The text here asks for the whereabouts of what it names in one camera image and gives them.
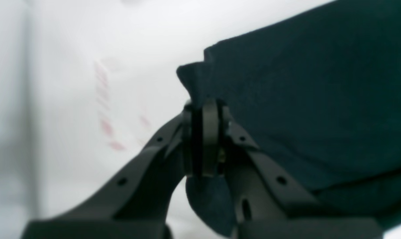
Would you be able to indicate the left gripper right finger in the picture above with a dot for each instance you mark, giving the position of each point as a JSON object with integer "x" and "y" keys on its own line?
{"x": 268, "y": 202}

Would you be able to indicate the black T-shirt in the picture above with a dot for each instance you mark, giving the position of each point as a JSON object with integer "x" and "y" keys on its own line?
{"x": 320, "y": 93}

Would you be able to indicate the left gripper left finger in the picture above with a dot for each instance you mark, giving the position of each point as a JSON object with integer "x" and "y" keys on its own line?
{"x": 133, "y": 204}

